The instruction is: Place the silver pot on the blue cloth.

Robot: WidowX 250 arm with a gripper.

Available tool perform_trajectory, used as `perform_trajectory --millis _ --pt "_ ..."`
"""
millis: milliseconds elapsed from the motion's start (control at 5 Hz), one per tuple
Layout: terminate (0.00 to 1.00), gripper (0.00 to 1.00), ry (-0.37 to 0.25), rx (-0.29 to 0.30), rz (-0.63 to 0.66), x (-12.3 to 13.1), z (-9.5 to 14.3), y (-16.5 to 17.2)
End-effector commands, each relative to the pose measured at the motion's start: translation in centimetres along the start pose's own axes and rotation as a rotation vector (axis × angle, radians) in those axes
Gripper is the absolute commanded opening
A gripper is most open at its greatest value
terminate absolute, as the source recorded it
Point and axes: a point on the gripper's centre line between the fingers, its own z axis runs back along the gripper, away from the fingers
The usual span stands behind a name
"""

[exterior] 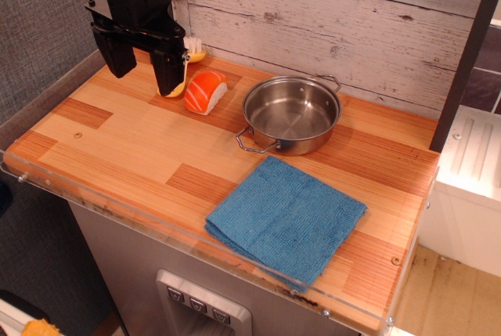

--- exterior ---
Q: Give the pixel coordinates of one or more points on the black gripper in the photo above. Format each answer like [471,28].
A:
[115,40]

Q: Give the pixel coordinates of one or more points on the silver pot with handles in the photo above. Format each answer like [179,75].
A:
[290,114]

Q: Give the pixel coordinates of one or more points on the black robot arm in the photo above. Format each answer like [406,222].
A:
[135,12]

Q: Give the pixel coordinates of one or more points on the blue folded cloth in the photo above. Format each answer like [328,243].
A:
[286,220]

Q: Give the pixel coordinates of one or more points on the yellow dish brush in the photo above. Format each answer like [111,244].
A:
[196,53]

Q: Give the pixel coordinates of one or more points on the salmon sushi toy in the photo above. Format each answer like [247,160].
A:
[205,91]

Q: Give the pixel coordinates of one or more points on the clear acrylic table guard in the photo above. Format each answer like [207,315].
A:
[360,285]

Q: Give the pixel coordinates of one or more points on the grey cabinet with dispenser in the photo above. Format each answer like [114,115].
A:
[159,289]

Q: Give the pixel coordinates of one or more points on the yellow object bottom left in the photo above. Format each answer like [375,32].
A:
[39,328]

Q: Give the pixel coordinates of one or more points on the white toy sink unit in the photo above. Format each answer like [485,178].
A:
[462,217]

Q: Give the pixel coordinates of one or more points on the dark vertical post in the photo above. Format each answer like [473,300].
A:
[467,61]

